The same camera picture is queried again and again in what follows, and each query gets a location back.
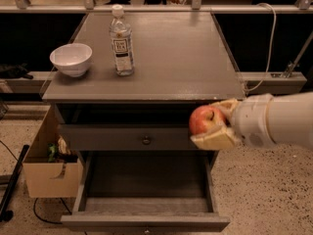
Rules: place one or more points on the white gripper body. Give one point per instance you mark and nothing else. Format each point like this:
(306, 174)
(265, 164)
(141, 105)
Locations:
(252, 120)

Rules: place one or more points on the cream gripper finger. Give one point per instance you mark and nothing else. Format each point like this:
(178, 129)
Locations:
(217, 138)
(227, 107)

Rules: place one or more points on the red apple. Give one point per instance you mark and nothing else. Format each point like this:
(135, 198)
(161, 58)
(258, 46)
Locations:
(205, 118)

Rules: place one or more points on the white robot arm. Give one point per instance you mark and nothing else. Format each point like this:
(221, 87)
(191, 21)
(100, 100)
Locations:
(290, 120)

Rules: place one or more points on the grey wooden drawer cabinet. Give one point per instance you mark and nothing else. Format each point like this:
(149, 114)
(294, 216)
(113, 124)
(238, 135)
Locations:
(181, 62)

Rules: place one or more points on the open grey middle drawer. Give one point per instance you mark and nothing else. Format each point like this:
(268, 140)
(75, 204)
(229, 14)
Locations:
(146, 192)

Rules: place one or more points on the closed grey upper drawer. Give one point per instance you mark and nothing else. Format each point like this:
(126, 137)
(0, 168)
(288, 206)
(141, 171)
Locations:
(83, 137)

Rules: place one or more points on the clear plastic water bottle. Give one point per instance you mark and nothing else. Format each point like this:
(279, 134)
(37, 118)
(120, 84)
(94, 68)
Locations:
(121, 38)

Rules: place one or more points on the white ceramic bowl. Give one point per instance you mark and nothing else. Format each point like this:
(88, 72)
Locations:
(72, 59)

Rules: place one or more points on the cardboard box with items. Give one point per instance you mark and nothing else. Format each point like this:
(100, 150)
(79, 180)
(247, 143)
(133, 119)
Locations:
(46, 179)

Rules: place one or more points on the black pole stand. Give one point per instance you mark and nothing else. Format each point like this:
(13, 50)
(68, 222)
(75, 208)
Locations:
(5, 213)

